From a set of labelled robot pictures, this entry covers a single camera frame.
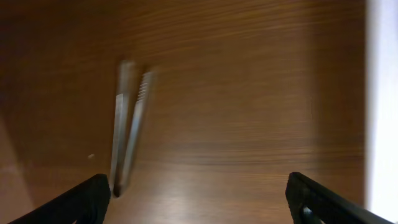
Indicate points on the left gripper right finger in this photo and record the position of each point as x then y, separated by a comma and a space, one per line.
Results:
310, 202

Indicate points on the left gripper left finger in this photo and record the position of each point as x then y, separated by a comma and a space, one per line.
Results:
85, 203

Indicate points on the metal chopstick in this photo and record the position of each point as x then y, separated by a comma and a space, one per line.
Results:
134, 133
123, 96

